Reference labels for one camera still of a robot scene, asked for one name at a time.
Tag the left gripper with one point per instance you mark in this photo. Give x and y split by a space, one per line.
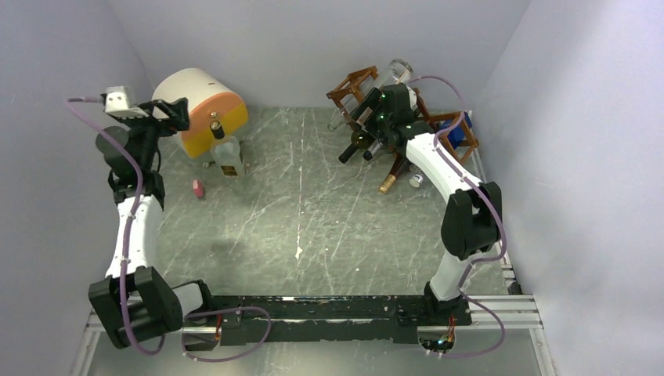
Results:
178 113

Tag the square clear whisky bottle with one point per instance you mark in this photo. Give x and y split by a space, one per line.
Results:
226 152

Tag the round clear glass bottle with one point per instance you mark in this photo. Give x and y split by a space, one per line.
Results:
395 72

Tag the blue glass bottle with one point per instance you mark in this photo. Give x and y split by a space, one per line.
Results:
457 135

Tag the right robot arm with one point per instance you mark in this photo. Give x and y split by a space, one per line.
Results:
472 222

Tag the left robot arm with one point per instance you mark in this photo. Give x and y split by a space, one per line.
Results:
133 301

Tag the green wine bottle black cap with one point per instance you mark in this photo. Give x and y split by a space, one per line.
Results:
360 140

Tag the green wine bottle silver cap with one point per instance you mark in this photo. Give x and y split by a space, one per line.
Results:
371 151

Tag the dark bottle gold cap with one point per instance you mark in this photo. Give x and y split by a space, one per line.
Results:
398 167

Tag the wooden wine rack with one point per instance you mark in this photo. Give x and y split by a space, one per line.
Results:
357 85

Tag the white orange bread box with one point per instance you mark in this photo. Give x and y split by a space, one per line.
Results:
209 103

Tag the pink eraser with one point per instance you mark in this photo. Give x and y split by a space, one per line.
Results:
198 189

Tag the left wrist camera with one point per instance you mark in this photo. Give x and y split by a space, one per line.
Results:
120 102

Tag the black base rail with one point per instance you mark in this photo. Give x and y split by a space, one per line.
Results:
335 318

